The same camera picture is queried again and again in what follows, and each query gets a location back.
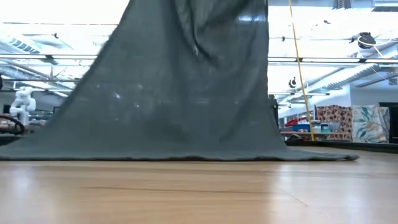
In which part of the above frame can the grey waffle-weave towel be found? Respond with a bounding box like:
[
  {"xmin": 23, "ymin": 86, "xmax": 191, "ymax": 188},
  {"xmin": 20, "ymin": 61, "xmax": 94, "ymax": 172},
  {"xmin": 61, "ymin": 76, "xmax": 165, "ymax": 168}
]
[{"xmin": 0, "ymin": 0, "xmax": 360, "ymax": 162}]

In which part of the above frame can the blue plastic bin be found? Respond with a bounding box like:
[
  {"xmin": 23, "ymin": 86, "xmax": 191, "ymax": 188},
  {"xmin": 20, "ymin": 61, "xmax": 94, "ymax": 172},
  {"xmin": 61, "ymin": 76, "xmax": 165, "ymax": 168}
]
[{"xmin": 292, "ymin": 123, "xmax": 312, "ymax": 133}]

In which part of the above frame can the brown floral fabric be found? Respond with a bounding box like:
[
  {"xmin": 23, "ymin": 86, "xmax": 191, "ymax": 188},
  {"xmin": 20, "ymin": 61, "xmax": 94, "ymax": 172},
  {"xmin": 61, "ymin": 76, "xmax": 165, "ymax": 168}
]
[{"xmin": 315, "ymin": 104, "xmax": 354, "ymax": 142}]

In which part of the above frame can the teal leaf-print fabric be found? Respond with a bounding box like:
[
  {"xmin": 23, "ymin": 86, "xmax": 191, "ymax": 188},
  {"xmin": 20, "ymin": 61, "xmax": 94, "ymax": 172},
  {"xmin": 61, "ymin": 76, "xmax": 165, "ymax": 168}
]
[{"xmin": 351, "ymin": 105, "xmax": 391, "ymax": 144}]

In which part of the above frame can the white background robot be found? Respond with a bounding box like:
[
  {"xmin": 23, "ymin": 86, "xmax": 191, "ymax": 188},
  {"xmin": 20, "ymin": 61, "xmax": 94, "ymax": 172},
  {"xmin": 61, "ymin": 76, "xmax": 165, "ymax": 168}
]
[{"xmin": 9, "ymin": 86, "xmax": 37, "ymax": 127}]

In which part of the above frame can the black aluminium table frame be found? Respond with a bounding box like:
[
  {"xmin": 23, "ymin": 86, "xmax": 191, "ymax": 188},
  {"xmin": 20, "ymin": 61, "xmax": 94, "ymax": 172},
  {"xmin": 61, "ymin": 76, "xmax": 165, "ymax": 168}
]
[{"xmin": 0, "ymin": 133, "xmax": 398, "ymax": 154}]

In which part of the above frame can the black curved hose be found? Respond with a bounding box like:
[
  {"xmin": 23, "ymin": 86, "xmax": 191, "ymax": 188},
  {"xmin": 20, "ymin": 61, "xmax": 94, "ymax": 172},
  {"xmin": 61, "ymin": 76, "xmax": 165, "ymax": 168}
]
[{"xmin": 0, "ymin": 113, "xmax": 26, "ymax": 135}]

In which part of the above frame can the black ceiling cable reel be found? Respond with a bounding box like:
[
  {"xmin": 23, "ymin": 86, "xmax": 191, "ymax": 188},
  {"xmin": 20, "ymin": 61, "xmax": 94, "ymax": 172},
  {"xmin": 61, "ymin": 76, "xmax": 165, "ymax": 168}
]
[{"xmin": 356, "ymin": 31, "xmax": 377, "ymax": 50}]

